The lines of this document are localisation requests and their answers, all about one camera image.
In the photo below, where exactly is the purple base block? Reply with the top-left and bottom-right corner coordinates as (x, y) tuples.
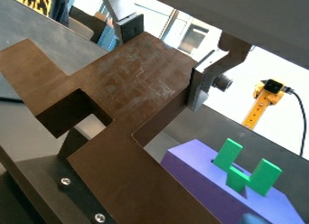
(162, 139), (304, 224)

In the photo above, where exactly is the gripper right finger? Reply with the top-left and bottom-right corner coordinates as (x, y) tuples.
(186, 32), (251, 111)

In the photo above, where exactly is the green U-shaped block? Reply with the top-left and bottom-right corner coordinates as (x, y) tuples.
(213, 138), (282, 196)

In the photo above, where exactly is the black side camera cable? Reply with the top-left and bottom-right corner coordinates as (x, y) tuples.
(286, 88), (308, 158)

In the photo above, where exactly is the brown T-shaped block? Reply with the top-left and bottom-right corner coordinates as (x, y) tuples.
(0, 33), (219, 224)

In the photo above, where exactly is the yellow camera mount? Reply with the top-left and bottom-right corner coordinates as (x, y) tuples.
(241, 80), (283, 129)

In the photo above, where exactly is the black angle bracket fixture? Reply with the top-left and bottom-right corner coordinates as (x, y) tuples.
(0, 127), (116, 224)

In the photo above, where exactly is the black side camera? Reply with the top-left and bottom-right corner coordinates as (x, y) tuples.
(265, 79), (290, 94)

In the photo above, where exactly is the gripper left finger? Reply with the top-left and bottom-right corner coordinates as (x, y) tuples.
(103, 0), (143, 44)

